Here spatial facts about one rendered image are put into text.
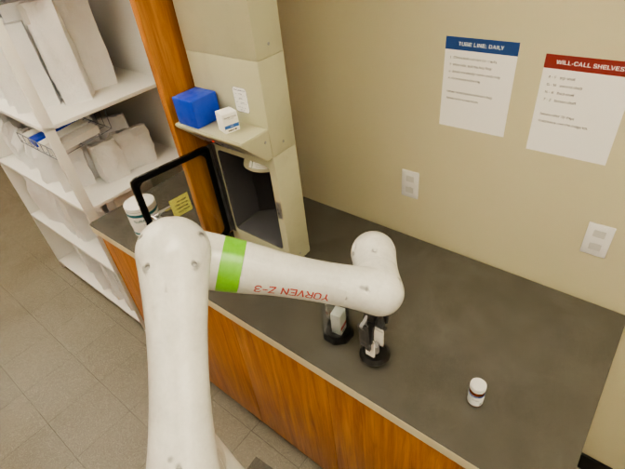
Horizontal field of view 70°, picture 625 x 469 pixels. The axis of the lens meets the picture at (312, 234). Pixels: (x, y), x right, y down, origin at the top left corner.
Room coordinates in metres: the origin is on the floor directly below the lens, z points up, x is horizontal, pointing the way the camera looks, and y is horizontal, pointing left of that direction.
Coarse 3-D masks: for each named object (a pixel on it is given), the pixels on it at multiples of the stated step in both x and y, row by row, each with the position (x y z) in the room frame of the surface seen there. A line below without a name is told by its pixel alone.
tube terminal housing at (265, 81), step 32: (192, 64) 1.49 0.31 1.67; (224, 64) 1.38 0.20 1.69; (256, 64) 1.28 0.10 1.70; (224, 96) 1.40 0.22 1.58; (256, 96) 1.30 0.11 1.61; (288, 96) 1.36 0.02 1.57; (288, 128) 1.34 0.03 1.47; (256, 160) 1.34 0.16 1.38; (288, 160) 1.33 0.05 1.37; (288, 192) 1.31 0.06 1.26; (288, 224) 1.29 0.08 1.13
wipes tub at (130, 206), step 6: (132, 198) 1.68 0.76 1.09; (126, 204) 1.64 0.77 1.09; (132, 204) 1.63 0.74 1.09; (126, 210) 1.60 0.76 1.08; (132, 210) 1.59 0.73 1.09; (138, 210) 1.59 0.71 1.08; (132, 216) 1.59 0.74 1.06; (138, 216) 1.59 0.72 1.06; (132, 222) 1.60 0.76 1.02; (138, 222) 1.59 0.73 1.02; (144, 222) 1.59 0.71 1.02; (138, 228) 1.59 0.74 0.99; (138, 234) 1.60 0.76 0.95
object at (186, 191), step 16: (192, 160) 1.43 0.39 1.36; (160, 176) 1.35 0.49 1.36; (176, 176) 1.38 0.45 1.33; (192, 176) 1.42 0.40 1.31; (208, 176) 1.46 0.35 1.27; (144, 192) 1.31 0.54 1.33; (160, 192) 1.34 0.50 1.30; (176, 192) 1.37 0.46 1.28; (192, 192) 1.41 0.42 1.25; (208, 192) 1.45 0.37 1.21; (160, 208) 1.32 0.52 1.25; (176, 208) 1.36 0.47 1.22; (192, 208) 1.39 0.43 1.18; (208, 208) 1.43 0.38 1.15; (208, 224) 1.42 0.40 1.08
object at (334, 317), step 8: (320, 304) 0.93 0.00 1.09; (328, 304) 0.89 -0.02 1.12; (328, 312) 0.90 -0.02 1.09; (336, 312) 0.89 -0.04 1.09; (344, 312) 0.89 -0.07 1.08; (328, 320) 0.90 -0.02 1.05; (336, 320) 0.89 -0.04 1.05; (344, 320) 0.89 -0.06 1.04; (328, 328) 0.90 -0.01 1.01; (336, 328) 0.89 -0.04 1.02; (344, 328) 0.89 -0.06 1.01; (328, 336) 0.90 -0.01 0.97; (336, 336) 0.89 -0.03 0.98; (344, 336) 0.89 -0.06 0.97
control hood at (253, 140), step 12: (216, 120) 1.40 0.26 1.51; (192, 132) 1.38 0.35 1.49; (204, 132) 1.31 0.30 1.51; (216, 132) 1.30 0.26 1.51; (240, 132) 1.28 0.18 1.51; (252, 132) 1.27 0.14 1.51; (264, 132) 1.27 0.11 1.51; (228, 144) 1.27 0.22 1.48; (240, 144) 1.20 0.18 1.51; (252, 144) 1.22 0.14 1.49; (264, 144) 1.26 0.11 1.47; (264, 156) 1.25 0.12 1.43
